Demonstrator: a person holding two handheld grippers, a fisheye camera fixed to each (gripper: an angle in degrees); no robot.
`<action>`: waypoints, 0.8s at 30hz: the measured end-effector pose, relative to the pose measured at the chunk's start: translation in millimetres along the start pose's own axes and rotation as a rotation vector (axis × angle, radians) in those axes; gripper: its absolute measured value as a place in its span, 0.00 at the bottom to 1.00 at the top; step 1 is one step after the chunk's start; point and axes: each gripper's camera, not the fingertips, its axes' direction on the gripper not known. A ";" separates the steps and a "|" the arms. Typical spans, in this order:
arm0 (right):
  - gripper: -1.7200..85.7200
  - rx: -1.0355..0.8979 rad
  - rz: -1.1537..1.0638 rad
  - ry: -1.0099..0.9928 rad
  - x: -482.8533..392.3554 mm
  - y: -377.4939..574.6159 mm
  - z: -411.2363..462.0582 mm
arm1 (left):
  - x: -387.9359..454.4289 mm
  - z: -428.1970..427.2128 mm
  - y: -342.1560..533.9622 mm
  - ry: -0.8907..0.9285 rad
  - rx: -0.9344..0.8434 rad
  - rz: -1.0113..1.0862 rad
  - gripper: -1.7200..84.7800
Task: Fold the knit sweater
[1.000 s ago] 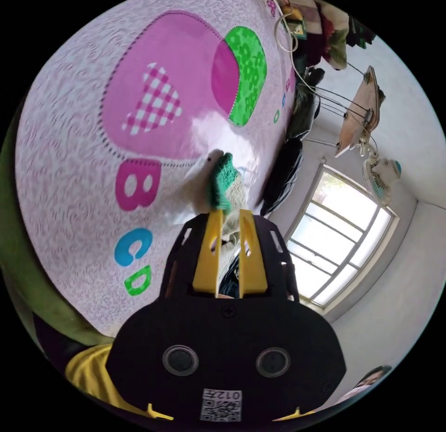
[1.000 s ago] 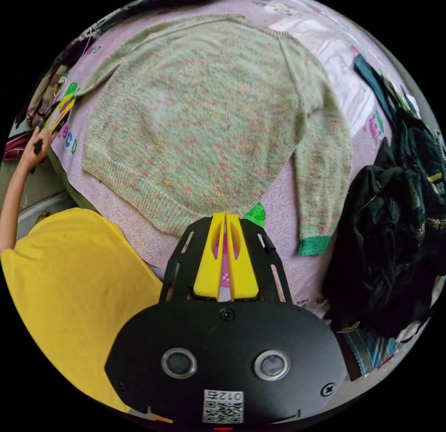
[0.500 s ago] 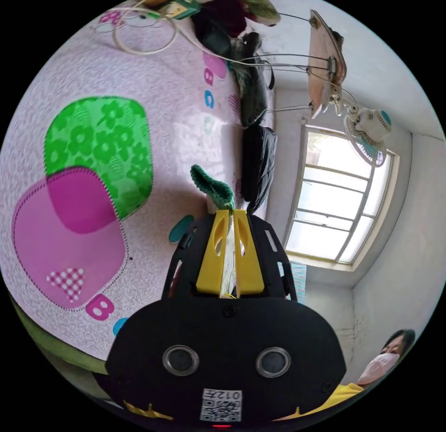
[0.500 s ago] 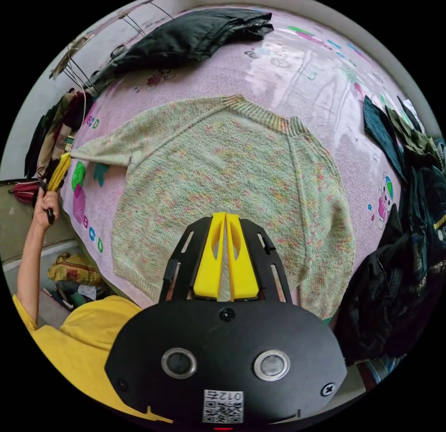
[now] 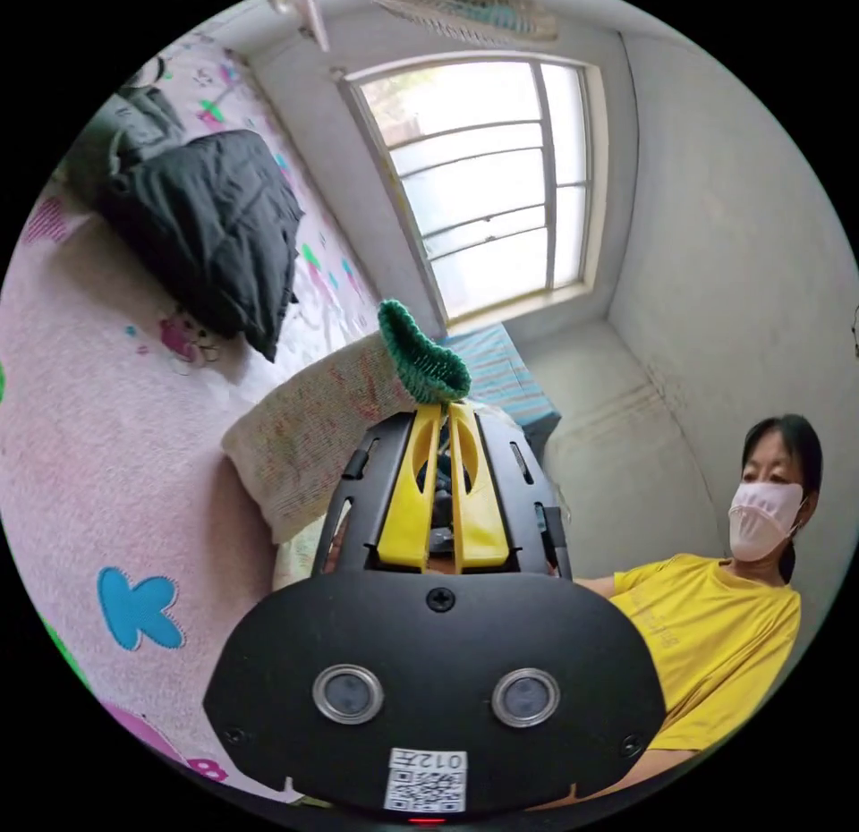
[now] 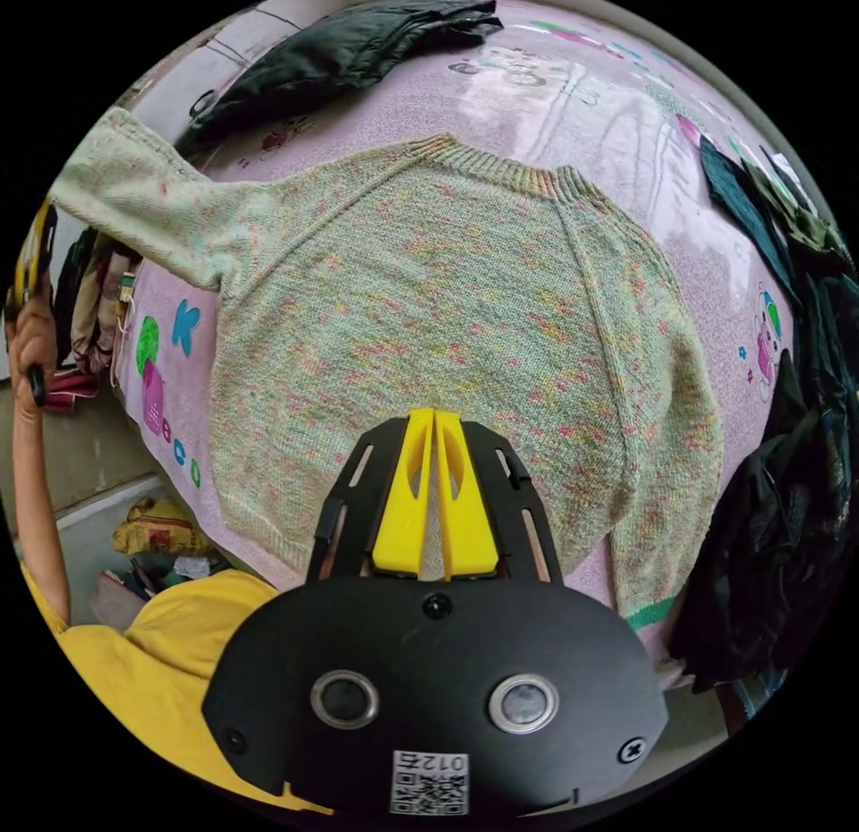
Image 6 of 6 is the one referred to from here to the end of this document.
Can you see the black jacket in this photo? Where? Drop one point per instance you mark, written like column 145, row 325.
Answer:
column 322, row 60

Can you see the person's left hand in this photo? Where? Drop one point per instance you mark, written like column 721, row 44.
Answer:
column 30, row 335

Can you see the person's left forearm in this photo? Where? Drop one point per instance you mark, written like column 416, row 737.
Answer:
column 40, row 510

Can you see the yellow sack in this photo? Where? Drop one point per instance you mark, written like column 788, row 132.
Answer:
column 161, row 527

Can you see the hanging clothes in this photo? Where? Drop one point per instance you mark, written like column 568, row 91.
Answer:
column 94, row 309

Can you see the person's body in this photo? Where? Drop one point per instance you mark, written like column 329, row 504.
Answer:
column 174, row 671

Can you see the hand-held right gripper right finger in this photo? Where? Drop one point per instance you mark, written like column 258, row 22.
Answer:
column 470, row 530

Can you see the speckled pale green knit sweater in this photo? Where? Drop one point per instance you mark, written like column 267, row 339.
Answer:
column 429, row 322

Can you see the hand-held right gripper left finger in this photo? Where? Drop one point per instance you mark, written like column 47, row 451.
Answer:
column 397, row 523

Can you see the pile of clothes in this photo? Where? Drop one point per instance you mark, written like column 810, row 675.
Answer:
column 792, row 483

